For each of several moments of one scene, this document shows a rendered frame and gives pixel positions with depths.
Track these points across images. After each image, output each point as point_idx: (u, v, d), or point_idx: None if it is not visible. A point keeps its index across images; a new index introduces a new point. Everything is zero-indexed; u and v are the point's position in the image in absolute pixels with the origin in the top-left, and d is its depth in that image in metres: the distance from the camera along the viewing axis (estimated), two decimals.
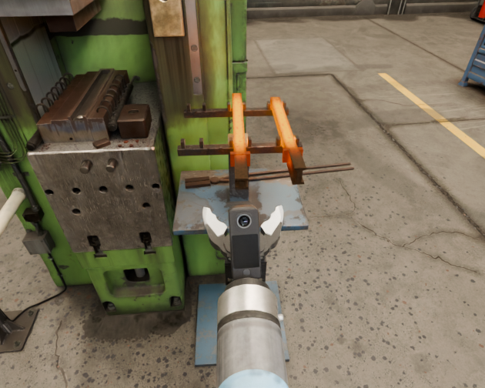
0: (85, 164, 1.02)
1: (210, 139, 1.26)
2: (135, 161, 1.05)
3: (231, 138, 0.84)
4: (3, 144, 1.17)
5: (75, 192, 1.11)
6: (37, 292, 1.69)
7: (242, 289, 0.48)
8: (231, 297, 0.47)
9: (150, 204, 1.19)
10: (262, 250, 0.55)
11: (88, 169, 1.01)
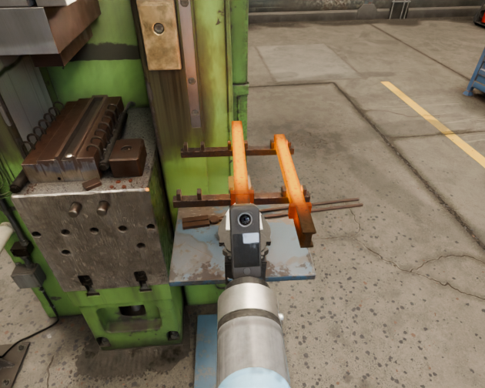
0: (75, 207, 0.94)
1: (209, 172, 1.19)
2: (128, 202, 0.98)
3: (232, 189, 0.76)
4: None
5: (65, 233, 1.04)
6: (28, 323, 1.62)
7: (242, 287, 0.48)
8: (232, 296, 0.47)
9: (145, 243, 1.11)
10: (262, 249, 0.55)
11: (77, 213, 0.93)
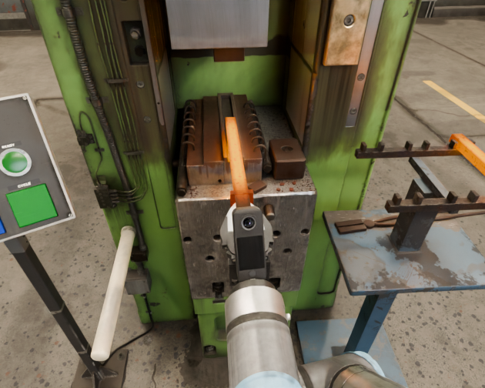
0: None
1: (347, 173, 1.13)
2: (293, 206, 0.92)
3: (454, 193, 0.70)
4: (125, 182, 1.04)
5: (215, 238, 0.98)
6: (122, 329, 1.56)
7: (249, 290, 0.48)
8: (239, 299, 0.48)
9: (289, 249, 1.06)
10: (266, 250, 0.56)
11: None
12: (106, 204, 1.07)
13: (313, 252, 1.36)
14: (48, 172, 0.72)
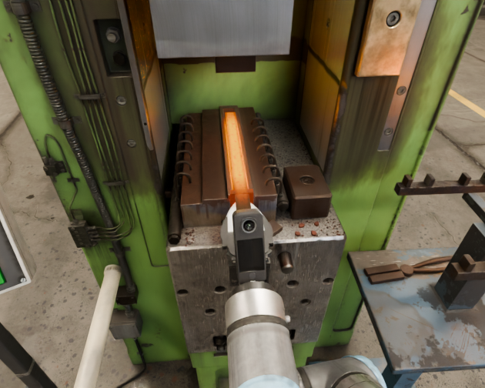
0: None
1: (376, 203, 0.94)
2: (316, 253, 0.73)
3: None
4: (108, 218, 0.85)
5: (216, 289, 0.79)
6: (109, 372, 1.37)
7: (249, 293, 0.48)
8: (239, 302, 0.48)
9: (306, 298, 0.87)
10: (266, 252, 0.56)
11: None
12: (84, 243, 0.88)
13: None
14: None
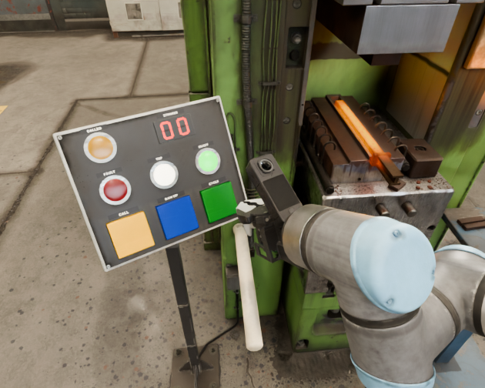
0: (386, 208, 0.92)
1: (456, 172, 1.17)
2: (429, 203, 0.96)
3: None
4: None
5: None
6: (207, 325, 1.60)
7: (301, 209, 0.46)
8: (296, 218, 0.45)
9: None
10: None
11: (389, 215, 0.92)
12: None
13: None
14: (232, 171, 0.76)
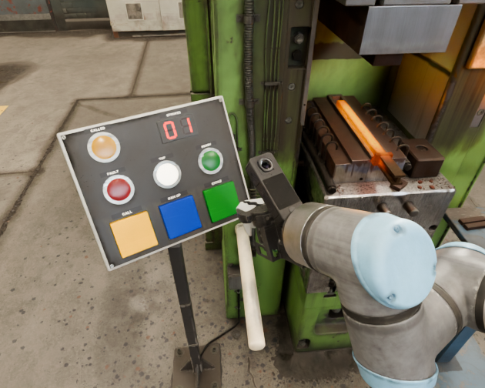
0: (387, 208, 0.93)
1: (458, 172, 1.17)
2: (431, 203, 0.96)
3: None
4: None
5: None
6: (209, 325, 1.60)
7: (301, 206, 0.46)
8: (297, 215, 0.45)
9: None
10: None
11: (392, 214, 0.92)
12: None
13: None
14: (235, 170, 0.76)
